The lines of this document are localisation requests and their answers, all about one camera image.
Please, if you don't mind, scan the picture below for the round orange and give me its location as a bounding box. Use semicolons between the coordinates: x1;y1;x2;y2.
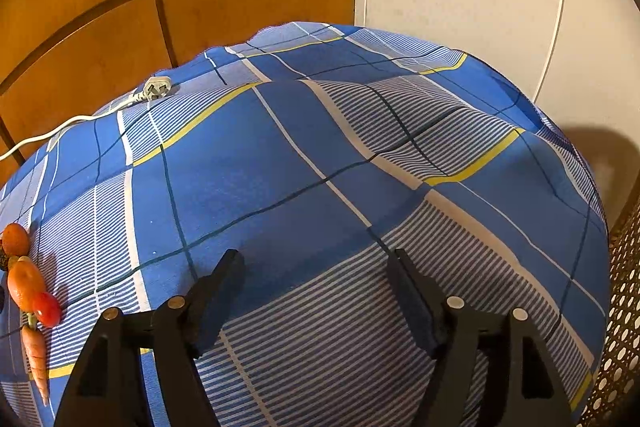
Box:
1;223;30;256

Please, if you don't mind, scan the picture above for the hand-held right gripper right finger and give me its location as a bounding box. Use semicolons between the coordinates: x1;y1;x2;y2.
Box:
387;249;573;427

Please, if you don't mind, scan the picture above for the red tomato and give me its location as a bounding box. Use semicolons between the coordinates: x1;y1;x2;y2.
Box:
31;291;62;328

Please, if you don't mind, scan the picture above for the blue plaid bed sheet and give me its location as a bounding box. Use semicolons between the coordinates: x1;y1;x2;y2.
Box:
0;22;608;427

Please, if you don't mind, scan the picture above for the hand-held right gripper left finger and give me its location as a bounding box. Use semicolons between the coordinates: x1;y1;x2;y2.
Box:
54;249;246;427

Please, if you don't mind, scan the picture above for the white power plug with cable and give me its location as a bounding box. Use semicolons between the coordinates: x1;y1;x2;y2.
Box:
0;77;178;160

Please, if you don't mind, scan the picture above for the large orange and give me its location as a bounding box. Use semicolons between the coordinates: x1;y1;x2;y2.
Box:
7;259;47;312

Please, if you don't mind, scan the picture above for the orange carrot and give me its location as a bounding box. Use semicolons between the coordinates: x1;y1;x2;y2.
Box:
20;324;52;408

